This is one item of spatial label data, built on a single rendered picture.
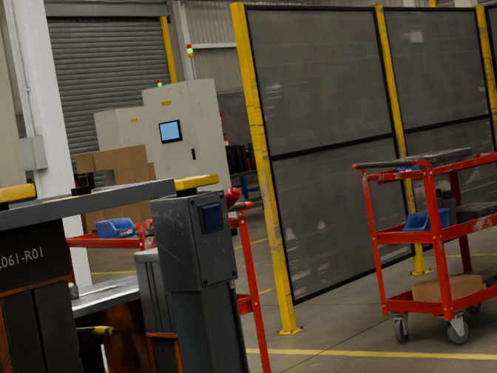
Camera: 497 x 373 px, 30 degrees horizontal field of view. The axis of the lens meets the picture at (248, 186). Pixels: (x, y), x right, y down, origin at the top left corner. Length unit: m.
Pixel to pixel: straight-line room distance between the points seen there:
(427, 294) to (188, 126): 6.92
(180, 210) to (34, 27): 4.24
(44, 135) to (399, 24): 3.11
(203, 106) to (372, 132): 5.16
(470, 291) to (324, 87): 1.92
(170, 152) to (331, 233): 5.80
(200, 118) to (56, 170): 6.36
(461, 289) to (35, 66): 2.56
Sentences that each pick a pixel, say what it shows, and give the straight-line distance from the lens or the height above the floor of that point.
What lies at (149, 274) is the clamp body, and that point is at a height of 1.03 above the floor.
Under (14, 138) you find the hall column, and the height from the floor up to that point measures 1.52.
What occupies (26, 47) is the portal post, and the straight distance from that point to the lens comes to 5.26.
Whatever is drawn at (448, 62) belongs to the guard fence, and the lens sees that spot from 7.80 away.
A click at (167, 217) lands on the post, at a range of 1.11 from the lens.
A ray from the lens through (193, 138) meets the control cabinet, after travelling 11.38.
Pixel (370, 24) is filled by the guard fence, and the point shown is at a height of 1.86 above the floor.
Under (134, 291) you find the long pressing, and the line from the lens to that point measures 1.39.
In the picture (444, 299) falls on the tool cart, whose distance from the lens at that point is 4.70.
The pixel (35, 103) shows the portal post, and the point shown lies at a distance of 5.23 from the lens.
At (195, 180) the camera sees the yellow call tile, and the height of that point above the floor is 1.16.
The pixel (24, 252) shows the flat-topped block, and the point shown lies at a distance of 0.95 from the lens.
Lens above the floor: 1.20
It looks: 3 degrees down
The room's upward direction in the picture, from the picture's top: 9 degrees counter-clockwise
